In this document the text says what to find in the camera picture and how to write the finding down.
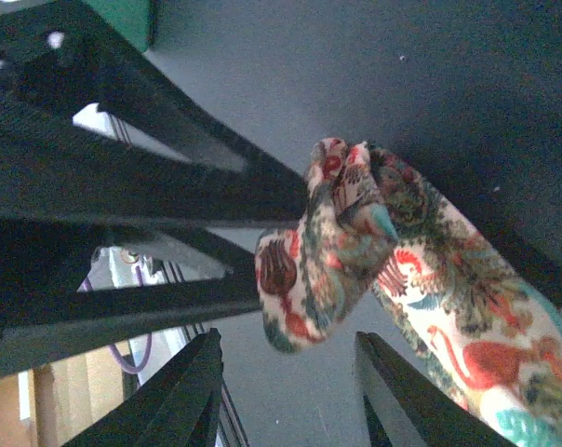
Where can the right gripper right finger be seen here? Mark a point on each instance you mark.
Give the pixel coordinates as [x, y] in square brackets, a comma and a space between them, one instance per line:
[401, 407]

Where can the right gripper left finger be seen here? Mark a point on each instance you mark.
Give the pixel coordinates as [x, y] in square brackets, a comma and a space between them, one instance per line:
[178, 406]

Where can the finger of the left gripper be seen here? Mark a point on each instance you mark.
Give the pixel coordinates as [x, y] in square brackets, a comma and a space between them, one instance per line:
[46, 316]
[92, 133]

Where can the floral patterned tie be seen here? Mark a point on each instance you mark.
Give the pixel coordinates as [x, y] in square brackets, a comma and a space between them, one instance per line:
[489, 340]

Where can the green divided organizer tray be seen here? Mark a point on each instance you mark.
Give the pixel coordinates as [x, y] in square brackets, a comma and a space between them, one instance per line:
[133, 19]

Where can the black aluminium front rail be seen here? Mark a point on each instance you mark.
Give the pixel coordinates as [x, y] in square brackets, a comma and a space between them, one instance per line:
[230, 431]

